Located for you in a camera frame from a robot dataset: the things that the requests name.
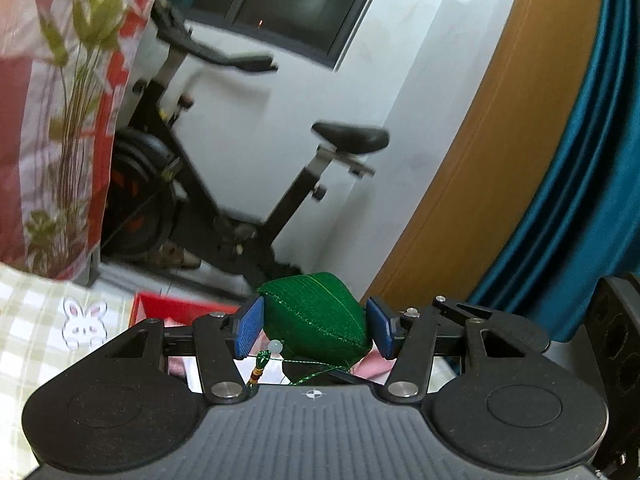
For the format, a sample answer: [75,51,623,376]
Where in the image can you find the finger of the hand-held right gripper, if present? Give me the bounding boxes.
[400,294,502,325]

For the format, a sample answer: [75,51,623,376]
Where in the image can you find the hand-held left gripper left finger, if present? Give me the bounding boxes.
[95,296,266,407]

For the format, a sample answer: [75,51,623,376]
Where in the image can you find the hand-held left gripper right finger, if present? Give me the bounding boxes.
[366,296,540,407]

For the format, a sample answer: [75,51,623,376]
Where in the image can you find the pink knitted cloth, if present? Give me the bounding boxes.
[167,342,397,387]

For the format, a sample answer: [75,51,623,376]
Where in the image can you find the green knitted tassel sachet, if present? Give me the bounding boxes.
[245,271,374,389]

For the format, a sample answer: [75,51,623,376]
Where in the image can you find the red cardboard box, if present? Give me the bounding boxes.
[129,291,242,332]

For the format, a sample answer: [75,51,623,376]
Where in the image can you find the black exercise bike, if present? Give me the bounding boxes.
[100,0,391,292]

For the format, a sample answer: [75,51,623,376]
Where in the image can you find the wooden door panel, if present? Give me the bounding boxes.
[372,0,609,307]

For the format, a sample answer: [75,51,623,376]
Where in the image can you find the teal curtain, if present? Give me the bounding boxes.
[467,0,640,344]

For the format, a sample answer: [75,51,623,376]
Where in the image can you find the checked bunny tablecloth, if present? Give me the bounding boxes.
[0,265,137,477]

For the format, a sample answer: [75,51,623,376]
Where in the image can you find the red printed backdrop cloth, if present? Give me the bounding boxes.
[0,0,192,282]

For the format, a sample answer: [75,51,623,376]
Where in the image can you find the dark framed window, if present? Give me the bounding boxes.
[165,0,394,72]

